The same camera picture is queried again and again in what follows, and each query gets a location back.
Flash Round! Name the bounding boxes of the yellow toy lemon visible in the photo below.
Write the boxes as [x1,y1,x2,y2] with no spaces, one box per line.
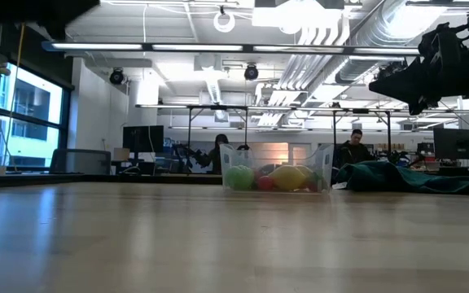
[267,164,307,192]
[295,164,315,183]

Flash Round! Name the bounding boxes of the green toy lime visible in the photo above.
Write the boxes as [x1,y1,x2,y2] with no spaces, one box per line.
[223,164,256,192]

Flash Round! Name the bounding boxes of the dark green cloth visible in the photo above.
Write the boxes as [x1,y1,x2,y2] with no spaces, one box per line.
[326,160,469,196]

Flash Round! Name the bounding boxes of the white ring ceiling fixture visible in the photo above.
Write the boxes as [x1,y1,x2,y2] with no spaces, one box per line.
[213,11,236,33]

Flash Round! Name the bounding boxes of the clear plastic container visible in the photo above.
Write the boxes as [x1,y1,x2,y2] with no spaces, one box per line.
[218,142,335,195]

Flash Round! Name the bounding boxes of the person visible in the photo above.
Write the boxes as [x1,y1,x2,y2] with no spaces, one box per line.
[204,133,232,175]
[337,129,377,166]

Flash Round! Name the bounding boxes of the long ceiling light bar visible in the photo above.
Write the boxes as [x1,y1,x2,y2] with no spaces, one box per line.
[41,40,421,58]

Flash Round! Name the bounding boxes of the red storage box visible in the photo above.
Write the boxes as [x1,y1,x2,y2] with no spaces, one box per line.
[411,152,437,163]

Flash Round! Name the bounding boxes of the black ceiling track light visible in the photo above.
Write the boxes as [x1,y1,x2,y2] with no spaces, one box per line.
[375,59,406,81]

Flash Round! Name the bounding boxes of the black metal rig frame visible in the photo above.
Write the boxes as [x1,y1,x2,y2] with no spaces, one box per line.
[186,104,249,150]
[331,107,393,162]

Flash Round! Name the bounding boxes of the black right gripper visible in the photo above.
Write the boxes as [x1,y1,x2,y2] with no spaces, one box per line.
[369,23,469,116]

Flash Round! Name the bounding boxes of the large black computer monitor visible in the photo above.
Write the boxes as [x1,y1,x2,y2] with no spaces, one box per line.
[432,128,469,161]

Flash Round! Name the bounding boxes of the small black computer monitor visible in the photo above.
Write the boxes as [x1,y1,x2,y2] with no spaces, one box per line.
[122,125,165,154]

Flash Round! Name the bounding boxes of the black round ceiling fixture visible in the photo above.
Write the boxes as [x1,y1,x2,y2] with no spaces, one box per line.
[108,68,127,86]
[243,63,260,81]

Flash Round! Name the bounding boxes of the large room window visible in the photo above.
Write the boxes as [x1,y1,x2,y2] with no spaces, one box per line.
[0,60,72,172]

